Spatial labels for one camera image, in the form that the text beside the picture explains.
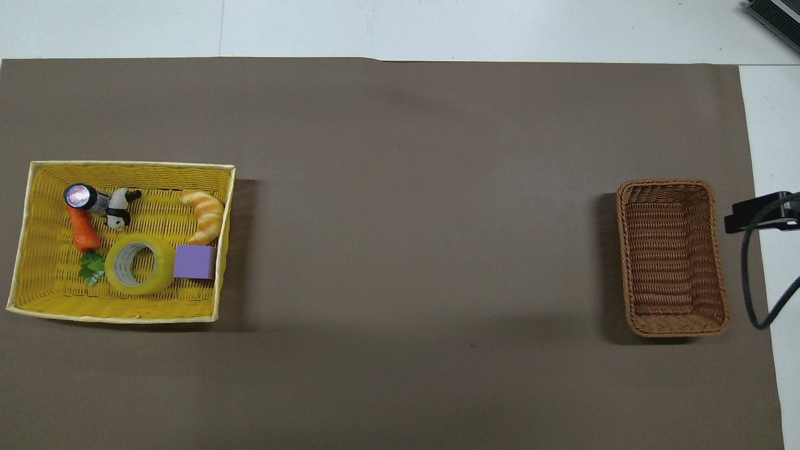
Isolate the yellow tape roll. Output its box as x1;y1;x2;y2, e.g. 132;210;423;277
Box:
104;235;176;296

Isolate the brown wicker basket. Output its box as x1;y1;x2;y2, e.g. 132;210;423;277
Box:
616;179;731;338

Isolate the yellow woven basket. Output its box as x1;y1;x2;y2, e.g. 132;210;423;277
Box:
6;161;236;324

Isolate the toy croissant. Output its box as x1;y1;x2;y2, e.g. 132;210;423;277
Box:
178;189;225;245

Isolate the purple foam block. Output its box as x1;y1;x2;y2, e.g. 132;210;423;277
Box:
173;244;218;280

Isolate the panda toy figure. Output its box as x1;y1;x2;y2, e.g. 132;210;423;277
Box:
104;188;143;233

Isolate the small black flashlight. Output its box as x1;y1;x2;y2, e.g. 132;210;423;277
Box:
63;184;113;215

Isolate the toy carrot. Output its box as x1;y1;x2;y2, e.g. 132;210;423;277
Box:
67;206;106;288

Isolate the black stand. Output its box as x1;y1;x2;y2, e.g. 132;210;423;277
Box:
744;0;800;39

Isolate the black cable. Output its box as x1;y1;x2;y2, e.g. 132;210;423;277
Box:
740;192;800;331

